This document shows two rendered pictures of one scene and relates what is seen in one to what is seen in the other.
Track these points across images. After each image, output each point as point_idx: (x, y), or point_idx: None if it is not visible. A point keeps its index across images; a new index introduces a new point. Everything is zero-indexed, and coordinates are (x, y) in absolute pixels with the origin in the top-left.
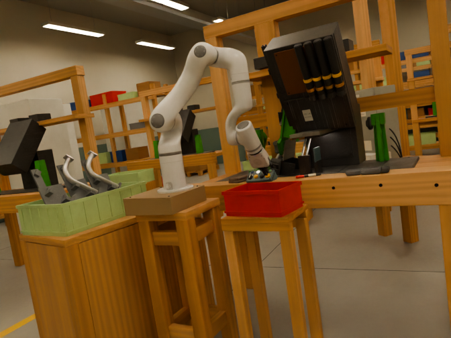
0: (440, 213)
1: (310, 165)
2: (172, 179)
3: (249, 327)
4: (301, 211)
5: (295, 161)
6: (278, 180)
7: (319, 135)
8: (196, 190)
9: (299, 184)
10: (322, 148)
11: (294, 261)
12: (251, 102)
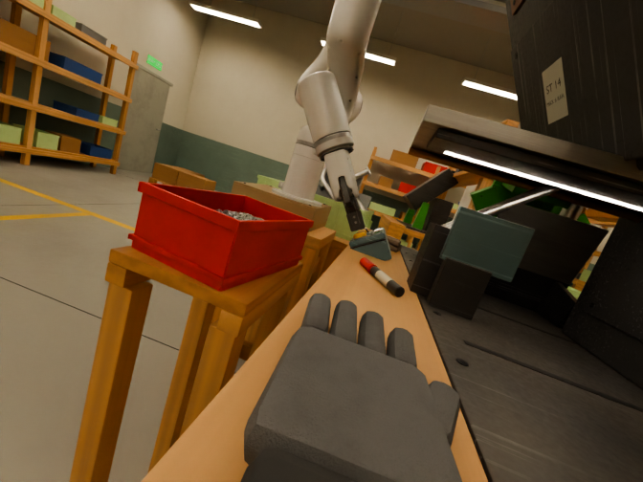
0: None
1: (428, 263)
2: (286, 177)
3: (169, 409)
4: (188, 288)
5: (552, 296)
6: (365, 255)
7: (436, 132)
8: (291, 205)
9: (228, 225)
10: (638, 287)
11: (98, 351)
12: (343, 21)
